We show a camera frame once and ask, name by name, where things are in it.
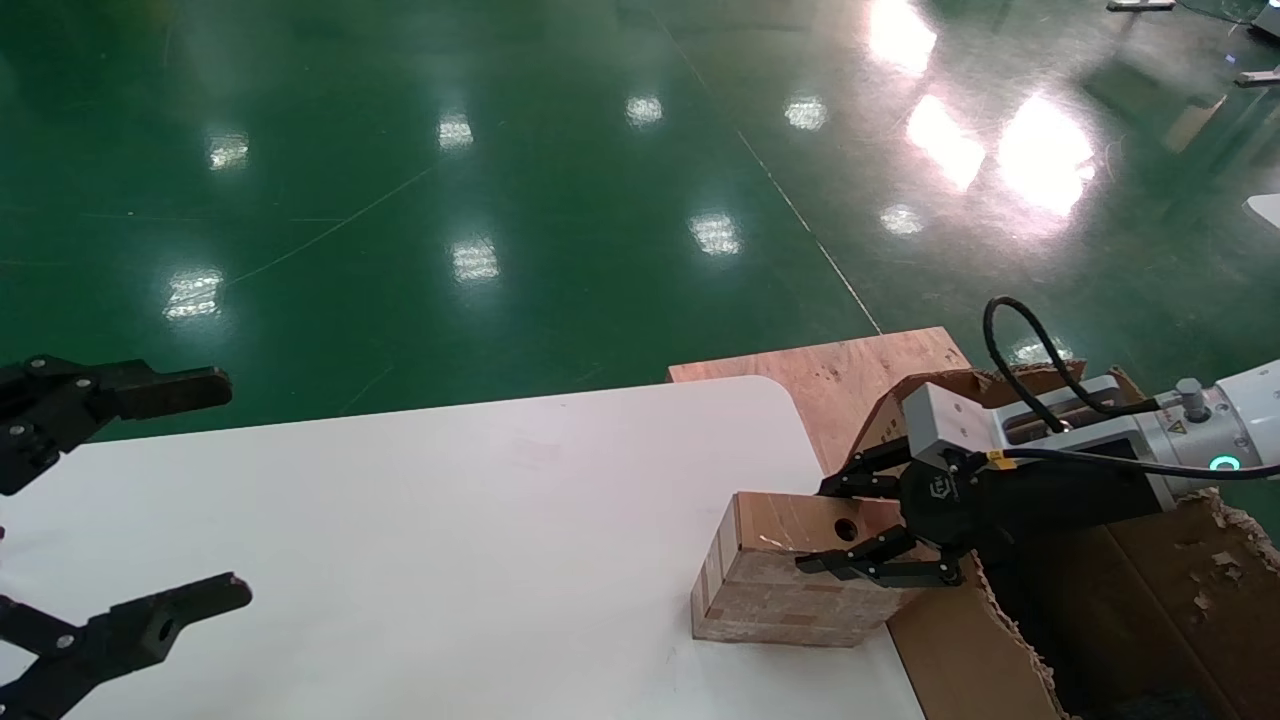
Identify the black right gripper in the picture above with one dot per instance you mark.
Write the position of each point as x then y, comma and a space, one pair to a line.
1030, 500

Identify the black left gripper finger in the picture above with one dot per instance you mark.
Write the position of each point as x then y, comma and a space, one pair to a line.
150, 620
150, 388

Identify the small cardboard box with hole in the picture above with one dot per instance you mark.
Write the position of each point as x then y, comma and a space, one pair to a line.
780, 600

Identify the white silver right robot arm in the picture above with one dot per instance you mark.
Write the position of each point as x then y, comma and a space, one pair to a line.
1230, 420

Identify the big open cardboard box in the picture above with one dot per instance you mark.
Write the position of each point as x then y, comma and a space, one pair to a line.
960, 650

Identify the wooden plywood board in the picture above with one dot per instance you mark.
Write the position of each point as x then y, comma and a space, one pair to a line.
830, 370

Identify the white metal stand foot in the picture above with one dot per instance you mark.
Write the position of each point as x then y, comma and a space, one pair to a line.
1265, 212

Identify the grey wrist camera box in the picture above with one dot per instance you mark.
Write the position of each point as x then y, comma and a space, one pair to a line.
945, 420

